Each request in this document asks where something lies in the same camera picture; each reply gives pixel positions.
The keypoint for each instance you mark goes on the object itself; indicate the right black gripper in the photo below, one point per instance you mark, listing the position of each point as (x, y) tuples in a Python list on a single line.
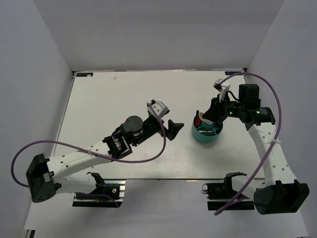
[(214, 113)]

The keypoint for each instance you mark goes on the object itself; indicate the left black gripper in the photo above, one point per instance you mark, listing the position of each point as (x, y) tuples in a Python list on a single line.
[(173, 129)]

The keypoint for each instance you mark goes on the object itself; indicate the black squeeze tube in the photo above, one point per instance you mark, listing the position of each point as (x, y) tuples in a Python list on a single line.
[(218, 128)]

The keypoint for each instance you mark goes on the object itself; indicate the white lotion bottle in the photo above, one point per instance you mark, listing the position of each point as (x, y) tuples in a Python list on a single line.
[(208, 122)]

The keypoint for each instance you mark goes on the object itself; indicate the red lip gloss tube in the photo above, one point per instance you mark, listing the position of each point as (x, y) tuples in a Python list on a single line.
[(197, 122)]

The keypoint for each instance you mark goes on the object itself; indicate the clear eyeshadow palette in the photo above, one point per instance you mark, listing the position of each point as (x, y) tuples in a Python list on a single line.
[(206, 131)]

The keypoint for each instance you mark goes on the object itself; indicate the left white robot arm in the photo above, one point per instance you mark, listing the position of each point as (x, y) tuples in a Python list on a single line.
[(47, 177)]

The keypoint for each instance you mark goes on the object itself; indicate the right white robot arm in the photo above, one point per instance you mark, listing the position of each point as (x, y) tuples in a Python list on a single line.
[(281, 192)]

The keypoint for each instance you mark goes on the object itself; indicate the teal round organizer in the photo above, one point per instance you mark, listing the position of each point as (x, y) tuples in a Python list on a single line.
[(204, 138)]

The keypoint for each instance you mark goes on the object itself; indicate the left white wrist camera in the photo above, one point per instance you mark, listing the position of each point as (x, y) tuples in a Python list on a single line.
[(157, 109)]

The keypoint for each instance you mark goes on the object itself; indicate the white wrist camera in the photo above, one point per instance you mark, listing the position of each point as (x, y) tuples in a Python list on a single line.
[(157, 109), (222, 87)]

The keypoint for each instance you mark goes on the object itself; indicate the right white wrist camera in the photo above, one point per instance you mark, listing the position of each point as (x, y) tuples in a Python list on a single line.
[(222, 87)]

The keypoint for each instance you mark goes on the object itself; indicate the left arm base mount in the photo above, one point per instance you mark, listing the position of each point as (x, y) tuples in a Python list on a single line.
[(109, 196)]

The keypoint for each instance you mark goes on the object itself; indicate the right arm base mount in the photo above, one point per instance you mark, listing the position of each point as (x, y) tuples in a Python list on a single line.
[(219, 193)]

